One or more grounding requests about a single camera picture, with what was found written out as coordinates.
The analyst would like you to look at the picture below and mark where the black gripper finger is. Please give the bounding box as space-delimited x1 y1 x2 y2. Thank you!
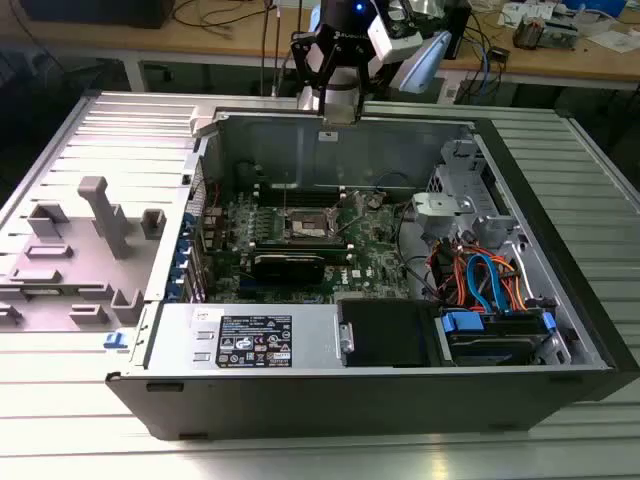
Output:
349 46 375 123
291 29 332 121

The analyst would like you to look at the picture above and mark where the silver square CPU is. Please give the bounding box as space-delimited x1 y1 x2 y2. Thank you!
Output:
323 105 362 127

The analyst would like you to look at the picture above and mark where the metal socket cover frame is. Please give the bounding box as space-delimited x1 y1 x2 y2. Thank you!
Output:
327 189 364 221

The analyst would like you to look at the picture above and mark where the CPU socket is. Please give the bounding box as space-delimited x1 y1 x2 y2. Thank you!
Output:
285 205 339 244

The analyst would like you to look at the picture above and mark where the tall black box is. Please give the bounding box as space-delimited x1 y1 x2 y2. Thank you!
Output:
442 0 474 61

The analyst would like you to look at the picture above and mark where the pale grey case latch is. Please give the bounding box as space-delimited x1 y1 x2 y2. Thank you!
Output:
189 105 224 139

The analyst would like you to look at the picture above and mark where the silver metal drive cage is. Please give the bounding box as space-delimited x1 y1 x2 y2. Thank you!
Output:
409 139 526 241

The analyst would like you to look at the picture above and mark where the white printed card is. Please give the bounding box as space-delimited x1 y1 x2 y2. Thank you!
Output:
497 2 531 29

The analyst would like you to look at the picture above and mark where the copper finned heat sink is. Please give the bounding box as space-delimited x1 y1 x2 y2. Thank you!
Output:
514 14 549 50

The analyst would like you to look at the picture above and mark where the green motherboard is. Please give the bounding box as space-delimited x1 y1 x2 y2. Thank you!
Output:
199 187 426 306

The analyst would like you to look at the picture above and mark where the wooden desk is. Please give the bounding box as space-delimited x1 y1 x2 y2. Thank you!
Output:
0 0 640 94

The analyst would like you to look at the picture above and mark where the green RAM stick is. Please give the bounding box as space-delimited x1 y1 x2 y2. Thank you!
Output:
252 248 354 266

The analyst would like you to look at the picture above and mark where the grey metal device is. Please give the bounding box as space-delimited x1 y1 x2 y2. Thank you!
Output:
542 17 584 51

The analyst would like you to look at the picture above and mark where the large black case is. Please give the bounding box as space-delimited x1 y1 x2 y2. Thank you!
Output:
19 0 176 30

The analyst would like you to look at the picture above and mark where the black graphics card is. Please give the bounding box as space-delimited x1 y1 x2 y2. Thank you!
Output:
249 252 326 286

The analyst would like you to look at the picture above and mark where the white paper sheet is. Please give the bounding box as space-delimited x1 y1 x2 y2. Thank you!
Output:
584 29 640 54

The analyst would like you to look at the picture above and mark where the blue disk carrier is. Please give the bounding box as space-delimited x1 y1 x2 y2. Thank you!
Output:
439 309 559 369

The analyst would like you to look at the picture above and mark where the silver power supply with label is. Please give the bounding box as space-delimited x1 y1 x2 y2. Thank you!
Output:
130 302 346 371

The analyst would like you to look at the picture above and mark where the black hard disk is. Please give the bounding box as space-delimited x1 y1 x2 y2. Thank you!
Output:
449 332 544 366

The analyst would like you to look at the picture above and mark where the grey plastic parts rack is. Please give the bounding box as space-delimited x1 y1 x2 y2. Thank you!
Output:
0 175 169 331

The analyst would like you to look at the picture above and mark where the black open PC case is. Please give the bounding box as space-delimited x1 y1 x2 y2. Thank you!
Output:
104 102 640 442

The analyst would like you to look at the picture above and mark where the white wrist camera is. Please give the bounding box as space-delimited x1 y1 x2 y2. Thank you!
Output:
367 0 426 64

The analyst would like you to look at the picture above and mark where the blue cable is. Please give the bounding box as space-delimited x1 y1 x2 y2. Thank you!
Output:
472 42 494 96

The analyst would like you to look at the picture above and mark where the blue flat wire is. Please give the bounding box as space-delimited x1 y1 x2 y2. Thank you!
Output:
467 253 511 314

